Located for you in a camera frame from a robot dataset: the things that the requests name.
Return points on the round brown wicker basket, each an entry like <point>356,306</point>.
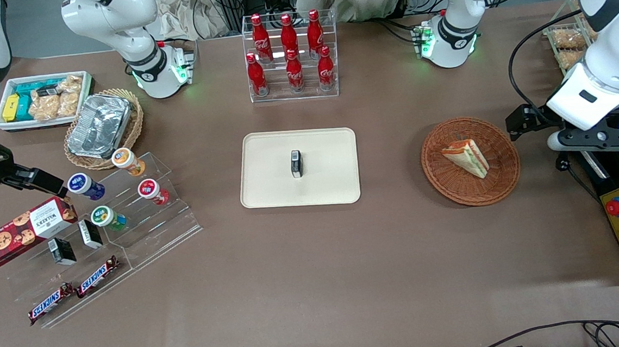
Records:
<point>474,192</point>

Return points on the red Walkers cookie box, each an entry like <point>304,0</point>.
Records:
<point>19,233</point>

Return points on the Snickers bar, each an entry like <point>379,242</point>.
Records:
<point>97,276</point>
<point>50,303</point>

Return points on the red lidded cup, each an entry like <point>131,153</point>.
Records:
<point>151,191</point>

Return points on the red cola bottle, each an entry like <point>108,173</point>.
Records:
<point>325,70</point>
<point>257,76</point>
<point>288,33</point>
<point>261,41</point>
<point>295,74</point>
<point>315,34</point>

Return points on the clear bag of cookies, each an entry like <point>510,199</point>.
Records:
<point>44,107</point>
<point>70,95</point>

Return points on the clear acrylic step display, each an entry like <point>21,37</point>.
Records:
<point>161,227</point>

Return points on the red emergency stop button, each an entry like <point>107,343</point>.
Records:
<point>617,207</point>

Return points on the oval tan wicker basket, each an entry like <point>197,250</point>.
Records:
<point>134,123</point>

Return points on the aluminium foil tray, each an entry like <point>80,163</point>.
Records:
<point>99,125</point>

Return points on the beige rectangular tray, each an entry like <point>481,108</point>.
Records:
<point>271,170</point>

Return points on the yellow snack packet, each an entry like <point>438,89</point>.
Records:
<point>10,107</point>

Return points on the white rectangular snack bin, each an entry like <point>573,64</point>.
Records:
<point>4,88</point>

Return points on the small black box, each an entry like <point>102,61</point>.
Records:
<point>62,252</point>
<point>90,234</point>
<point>296,164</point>

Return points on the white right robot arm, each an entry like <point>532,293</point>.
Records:
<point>113,18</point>

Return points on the orange lidded cup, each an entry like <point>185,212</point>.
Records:
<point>126,160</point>

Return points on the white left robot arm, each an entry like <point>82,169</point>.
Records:
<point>458,0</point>

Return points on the triangle sandwich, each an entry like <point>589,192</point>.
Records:
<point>469,156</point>

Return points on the blue lidded cup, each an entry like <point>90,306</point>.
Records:
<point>84,185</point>

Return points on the green lidded cup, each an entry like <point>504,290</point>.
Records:
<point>105,216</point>

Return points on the clear bag of pastry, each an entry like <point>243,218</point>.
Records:
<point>569,59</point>
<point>567,39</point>

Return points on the clear acrylic bottle rack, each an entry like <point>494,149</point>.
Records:
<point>293,95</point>

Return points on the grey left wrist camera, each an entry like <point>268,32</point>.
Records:
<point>585,138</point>

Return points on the teal snack packet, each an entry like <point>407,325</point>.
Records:
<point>28,87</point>
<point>24,109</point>

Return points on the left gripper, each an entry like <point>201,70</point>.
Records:
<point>526,118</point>

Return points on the black appliance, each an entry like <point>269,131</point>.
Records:
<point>614,168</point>

